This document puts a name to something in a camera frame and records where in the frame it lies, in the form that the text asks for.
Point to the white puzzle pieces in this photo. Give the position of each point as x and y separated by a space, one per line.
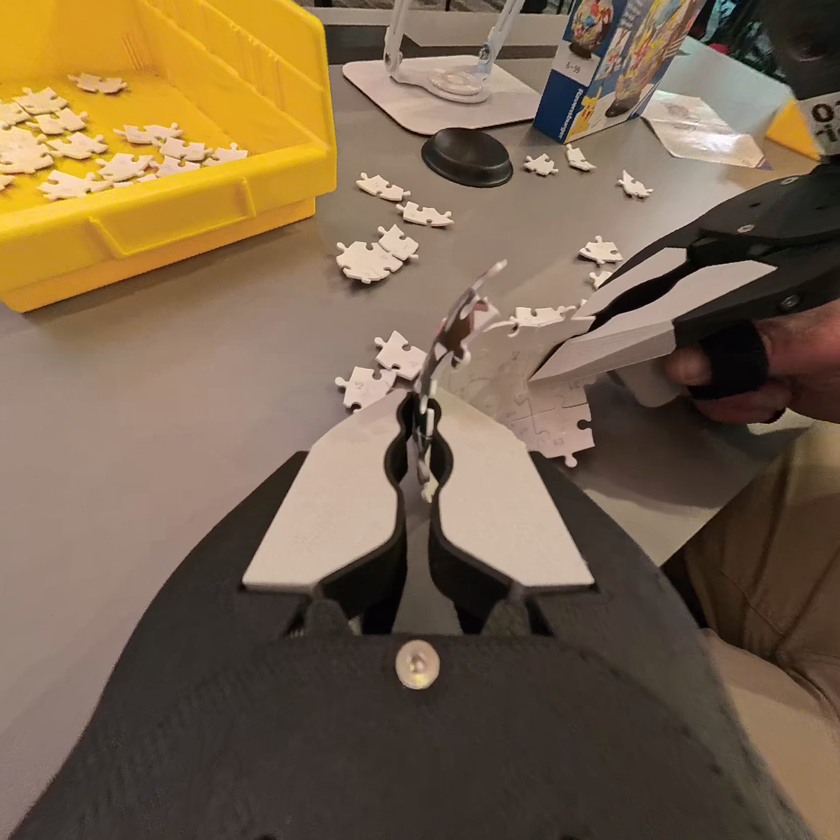
367 259

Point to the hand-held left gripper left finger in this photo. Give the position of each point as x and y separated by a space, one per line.
321 525

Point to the printed puzzle box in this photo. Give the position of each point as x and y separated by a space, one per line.
577 111

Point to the person's right hand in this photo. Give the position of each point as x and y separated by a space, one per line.
807 367

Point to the black round stand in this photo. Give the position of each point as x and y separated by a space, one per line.
466 157

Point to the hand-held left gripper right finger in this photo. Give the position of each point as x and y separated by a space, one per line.
512 518

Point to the pile of puzzle pieces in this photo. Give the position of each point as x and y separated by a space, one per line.
65 151

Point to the yellow plastic bin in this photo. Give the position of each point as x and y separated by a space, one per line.
197 216

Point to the white lamp base plate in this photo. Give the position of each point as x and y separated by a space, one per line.
394 92

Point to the paper instruction leaflet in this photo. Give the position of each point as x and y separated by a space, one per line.
709 131

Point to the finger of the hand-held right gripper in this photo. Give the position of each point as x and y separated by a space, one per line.
656 308
636 275

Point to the assembled white puzzle section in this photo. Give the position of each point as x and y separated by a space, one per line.
512 380

